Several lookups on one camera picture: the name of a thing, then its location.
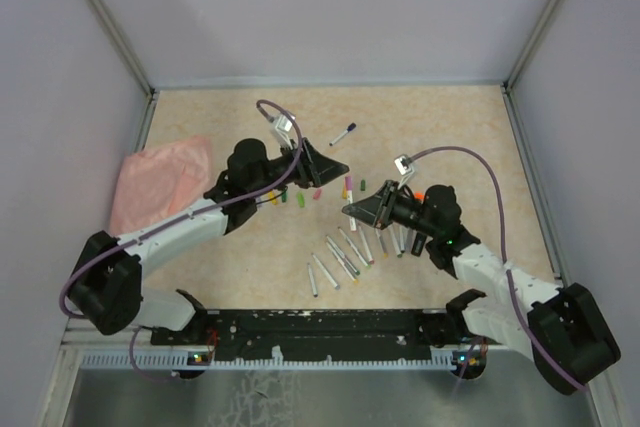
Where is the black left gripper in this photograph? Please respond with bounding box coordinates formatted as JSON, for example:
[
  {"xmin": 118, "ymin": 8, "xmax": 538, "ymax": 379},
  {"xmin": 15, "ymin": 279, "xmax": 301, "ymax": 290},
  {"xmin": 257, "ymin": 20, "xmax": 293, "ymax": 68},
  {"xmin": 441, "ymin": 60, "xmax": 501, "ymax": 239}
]
[{"xmin": 250, "ymin": 138, "xmax": 349, "ymax": 199}]

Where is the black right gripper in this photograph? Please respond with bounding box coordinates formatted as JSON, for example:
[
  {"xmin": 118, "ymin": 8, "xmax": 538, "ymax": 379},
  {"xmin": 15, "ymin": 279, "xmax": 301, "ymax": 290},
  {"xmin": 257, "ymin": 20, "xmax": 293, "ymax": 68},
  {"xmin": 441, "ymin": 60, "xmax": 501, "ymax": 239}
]
[{"xmin": 344, "ymin": 179, "xmax": 439, "ymax": 238}]

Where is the light green capped marker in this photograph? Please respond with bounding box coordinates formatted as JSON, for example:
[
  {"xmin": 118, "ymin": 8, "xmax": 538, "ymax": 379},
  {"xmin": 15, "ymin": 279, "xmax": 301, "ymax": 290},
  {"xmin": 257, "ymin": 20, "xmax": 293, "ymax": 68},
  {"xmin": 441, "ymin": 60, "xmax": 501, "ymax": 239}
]
[{"xmin": 338, "ymin": 227, "xmax": 371, "ymax": 269}]

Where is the black capped white marker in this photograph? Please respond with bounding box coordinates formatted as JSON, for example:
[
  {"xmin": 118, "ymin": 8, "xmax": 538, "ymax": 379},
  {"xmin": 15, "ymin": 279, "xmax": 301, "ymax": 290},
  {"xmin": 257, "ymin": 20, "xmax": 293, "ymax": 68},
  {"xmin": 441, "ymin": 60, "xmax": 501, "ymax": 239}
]
[{"xmin": 400, "ymin": 227, "xmax": 408, "ymax": 253}]

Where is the dark green capped marker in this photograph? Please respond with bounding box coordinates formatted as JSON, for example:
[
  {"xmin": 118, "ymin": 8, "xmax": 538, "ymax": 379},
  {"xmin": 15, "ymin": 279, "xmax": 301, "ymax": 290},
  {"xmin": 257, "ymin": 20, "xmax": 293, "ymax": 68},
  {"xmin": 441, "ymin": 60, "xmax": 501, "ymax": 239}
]
[{"xmin": 388, "ymin": 225, "xmax": 403, "ymax": 258}]

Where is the pink capped marker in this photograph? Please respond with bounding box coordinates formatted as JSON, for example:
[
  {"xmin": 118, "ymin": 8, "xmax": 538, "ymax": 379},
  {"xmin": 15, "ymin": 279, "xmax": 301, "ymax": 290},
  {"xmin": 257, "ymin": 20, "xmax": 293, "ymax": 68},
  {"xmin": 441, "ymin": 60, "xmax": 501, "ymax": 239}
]
[{"xmin": 357, "ymin": 222, "xmax": 375, "ymax": 265}]

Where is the yellow capped white marker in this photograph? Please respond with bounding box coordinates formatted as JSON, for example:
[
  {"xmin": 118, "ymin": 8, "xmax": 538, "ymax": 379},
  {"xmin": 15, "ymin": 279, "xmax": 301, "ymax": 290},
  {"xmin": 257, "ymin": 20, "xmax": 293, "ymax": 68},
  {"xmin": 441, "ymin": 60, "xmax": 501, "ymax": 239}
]
[{"xmin": 326, "ymin": 242, "xmax": 358, "ymax": 284}]

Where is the orange highlighter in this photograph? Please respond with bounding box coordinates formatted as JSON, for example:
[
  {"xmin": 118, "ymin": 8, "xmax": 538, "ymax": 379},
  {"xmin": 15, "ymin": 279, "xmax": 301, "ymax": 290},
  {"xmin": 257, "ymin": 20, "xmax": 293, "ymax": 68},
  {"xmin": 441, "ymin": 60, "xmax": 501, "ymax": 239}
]
[{"xmin": 411, "ymin": 232, "xmax": 427, "ymax": 257}]

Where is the grey blue capped marker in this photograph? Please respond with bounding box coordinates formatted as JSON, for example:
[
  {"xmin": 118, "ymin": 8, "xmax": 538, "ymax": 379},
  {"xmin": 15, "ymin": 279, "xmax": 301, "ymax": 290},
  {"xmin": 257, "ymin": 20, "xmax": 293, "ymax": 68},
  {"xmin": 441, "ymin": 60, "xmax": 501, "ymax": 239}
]
[{"xmin": 311, "ymin": 253, "xmax": 340, "ymax": 290}]

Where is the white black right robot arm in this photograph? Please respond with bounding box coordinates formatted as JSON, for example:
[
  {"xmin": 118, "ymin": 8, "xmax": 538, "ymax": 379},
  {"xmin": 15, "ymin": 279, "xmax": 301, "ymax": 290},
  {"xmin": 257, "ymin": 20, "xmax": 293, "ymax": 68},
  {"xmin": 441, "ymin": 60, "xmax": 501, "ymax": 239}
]
[{"xmin": 342, "ymin": 181, "xmax": 621, "ymax": 395}]

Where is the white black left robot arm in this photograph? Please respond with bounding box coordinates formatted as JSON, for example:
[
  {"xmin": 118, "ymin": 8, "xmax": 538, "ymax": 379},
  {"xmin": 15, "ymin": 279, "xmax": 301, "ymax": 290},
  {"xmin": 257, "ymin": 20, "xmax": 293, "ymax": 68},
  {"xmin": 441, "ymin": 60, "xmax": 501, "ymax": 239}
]
[{"xmin": 63, "ymin": 139, "xmax": 349, "ymax": 344}]

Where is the pink cloth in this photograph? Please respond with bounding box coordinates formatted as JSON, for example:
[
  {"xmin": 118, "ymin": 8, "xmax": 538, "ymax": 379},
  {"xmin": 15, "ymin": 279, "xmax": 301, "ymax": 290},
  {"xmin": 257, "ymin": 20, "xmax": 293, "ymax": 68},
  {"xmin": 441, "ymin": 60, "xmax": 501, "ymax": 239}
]
[{"xmin": 108, "ymin": 136, "xmax": 213, "ymax": 236}]

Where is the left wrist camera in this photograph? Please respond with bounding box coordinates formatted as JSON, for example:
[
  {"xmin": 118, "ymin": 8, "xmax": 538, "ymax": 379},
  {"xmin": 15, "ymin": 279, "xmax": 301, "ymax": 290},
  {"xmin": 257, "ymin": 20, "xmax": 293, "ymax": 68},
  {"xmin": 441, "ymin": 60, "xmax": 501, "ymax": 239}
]
[{"xmin": 270, "ymin": 114, "xmax": 293, "ymax": 149}]

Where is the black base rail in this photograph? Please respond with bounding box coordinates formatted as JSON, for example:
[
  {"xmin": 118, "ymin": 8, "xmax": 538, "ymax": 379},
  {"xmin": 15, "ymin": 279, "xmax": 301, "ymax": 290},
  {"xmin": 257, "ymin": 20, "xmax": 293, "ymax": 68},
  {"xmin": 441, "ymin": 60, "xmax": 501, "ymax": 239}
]
[{"xmin": 149, "ymin": 307, "xmax": 507, "ymax": 363}]

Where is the aluminium frame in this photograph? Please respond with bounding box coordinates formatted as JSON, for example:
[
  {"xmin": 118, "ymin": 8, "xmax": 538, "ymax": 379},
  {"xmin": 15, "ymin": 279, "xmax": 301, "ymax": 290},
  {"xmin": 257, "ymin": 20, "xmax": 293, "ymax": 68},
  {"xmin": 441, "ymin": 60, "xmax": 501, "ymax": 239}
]
[{"xmin": 34, "ymin": 0, "xmax": 640, "ymax": 427}]

